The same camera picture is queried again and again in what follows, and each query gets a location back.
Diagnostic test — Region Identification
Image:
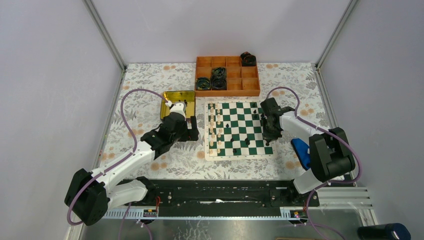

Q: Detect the white chess pieces row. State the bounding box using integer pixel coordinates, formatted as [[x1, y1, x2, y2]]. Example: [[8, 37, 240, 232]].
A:
[[207, 102, 224, 157]]

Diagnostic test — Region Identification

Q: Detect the black tape roll behind tray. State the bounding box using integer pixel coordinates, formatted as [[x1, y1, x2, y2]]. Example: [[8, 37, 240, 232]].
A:
[[240, 51, 257, 67]]

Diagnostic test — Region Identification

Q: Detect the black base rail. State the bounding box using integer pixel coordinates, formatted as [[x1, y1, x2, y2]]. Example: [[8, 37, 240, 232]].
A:
[[132, 177, 320, 218]]

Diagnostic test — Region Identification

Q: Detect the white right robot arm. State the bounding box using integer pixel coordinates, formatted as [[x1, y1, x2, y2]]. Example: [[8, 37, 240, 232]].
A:
[[260, 97, 356, 206]]

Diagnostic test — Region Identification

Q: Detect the floral table cloth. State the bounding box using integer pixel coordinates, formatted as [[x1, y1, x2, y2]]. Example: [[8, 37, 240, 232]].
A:
[[99, 63, 329, 180]]

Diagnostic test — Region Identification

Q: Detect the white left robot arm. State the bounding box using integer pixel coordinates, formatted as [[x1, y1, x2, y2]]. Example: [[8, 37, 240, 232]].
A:
[[64, 112, 199, 226]]

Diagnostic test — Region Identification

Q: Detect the blue cloth pouch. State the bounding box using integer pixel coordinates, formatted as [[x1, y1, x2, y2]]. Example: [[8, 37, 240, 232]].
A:
[[290, 138, 311, 171]]

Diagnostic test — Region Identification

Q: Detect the gold metal tin box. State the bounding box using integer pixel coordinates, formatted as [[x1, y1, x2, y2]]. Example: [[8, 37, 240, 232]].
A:
[[160, 90, 196, 121]]

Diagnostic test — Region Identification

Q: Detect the green white chess board mat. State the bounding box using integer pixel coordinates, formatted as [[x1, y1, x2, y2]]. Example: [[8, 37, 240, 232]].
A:
[[204, 99, 277, 161]]

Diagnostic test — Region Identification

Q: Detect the black tape roll in tray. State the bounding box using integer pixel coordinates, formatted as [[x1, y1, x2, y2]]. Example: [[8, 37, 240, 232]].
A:
[[211, 67, 227, 79], [195, 77, 211, 91], [210, 77, 227, 91]]

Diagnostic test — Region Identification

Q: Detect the orange wooden compartment tray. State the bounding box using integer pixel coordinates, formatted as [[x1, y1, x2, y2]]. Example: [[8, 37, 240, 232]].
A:
[[194, 55, 261, 97]]

